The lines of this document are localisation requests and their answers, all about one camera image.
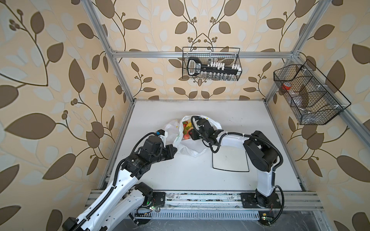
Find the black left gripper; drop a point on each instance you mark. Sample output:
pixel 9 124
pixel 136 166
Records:
pixel 170 153

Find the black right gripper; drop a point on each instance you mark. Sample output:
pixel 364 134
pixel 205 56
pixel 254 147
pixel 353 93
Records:
pixel 193 134

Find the white plastic bag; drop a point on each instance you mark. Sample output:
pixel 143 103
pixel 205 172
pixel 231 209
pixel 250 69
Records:
pixel 187 147

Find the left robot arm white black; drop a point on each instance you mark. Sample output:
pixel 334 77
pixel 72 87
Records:
pixel 125 194

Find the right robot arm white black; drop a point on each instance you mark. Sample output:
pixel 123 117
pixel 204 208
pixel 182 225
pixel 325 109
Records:
pixel 264 156

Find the fake fruits in bag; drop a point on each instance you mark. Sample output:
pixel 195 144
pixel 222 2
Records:
pixel 187 127

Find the black outlined white mat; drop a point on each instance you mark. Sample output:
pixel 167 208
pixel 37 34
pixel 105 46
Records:
pixel 231 161

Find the black socket tool set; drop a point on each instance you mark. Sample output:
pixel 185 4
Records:
pixel 195 67

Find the red capped clear bottle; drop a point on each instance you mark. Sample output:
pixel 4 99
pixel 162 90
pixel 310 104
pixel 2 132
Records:
pixel 286 86

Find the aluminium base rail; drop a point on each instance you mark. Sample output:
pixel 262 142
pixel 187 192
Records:
pixel 224 205

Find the black wire basket back wall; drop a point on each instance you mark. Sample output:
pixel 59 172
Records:
pixel 226 55

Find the black wire basket wall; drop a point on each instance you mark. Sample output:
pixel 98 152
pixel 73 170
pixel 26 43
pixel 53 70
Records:
pixel 226 55
pixel 314 98

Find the black wire basket right wall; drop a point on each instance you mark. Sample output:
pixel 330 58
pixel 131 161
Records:
pixel 314 98

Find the aluminium corner post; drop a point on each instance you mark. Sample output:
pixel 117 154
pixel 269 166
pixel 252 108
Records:
pixel 294 58

